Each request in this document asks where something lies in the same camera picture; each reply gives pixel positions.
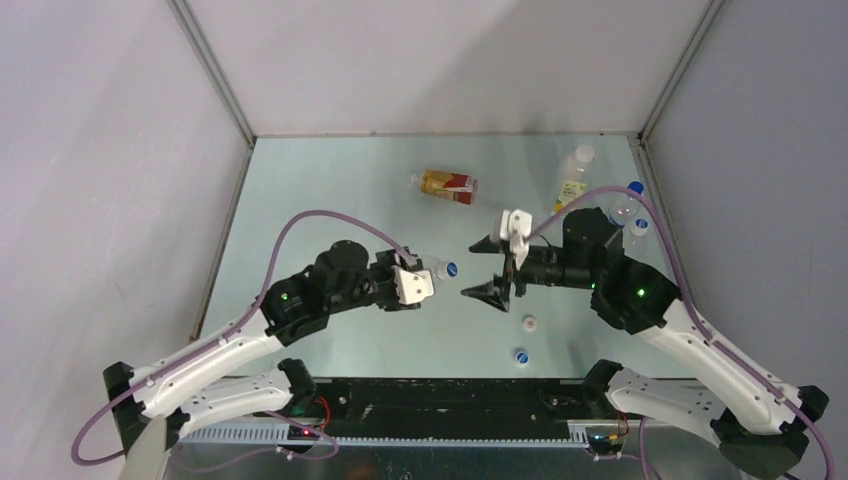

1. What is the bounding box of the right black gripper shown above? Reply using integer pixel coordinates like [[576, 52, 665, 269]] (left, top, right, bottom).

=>
[[460, 234, 597, 312]]

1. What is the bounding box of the blue white bottle cap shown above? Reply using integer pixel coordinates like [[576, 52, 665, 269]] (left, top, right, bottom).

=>
[[435, 261, 458, 281]]

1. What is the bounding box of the clear crushed plastic bottle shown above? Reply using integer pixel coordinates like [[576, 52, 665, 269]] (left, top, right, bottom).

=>
[[420, 255, 447, 285]]

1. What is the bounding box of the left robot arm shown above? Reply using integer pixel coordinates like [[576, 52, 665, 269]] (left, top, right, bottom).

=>
[[103, 240, 435, 449]]

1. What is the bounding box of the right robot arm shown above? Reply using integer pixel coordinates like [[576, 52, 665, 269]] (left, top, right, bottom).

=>
[[464, 208, 829, 479]]

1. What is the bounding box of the orange red label bottle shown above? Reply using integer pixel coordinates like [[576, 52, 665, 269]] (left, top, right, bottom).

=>
[[410, 169, 478, 205]]

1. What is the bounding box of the clear bottle yellow label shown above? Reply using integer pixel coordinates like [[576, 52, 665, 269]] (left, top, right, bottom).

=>
[[551, 144, 596, 214]]

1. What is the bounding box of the blue label water bottle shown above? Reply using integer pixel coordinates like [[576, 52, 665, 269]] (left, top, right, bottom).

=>
[[607, 181, 644, 228]]

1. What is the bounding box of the clear bottle white cap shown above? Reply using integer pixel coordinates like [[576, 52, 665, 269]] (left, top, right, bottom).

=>
[[623, 218, 650, 258]]

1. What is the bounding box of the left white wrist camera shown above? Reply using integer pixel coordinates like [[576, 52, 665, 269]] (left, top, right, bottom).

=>
[[392, 266, 435, 306]]

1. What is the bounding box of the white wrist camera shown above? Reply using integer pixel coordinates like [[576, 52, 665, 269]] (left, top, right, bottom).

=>
[[392, 266, 435, 306], [489, 209, 533, 270]]

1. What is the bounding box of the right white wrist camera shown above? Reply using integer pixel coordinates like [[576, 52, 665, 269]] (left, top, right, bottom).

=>
[[489, 209, 533, 270]]

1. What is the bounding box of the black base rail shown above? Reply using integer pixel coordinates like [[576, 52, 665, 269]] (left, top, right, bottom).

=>
[[281, 377, 620, 441]]

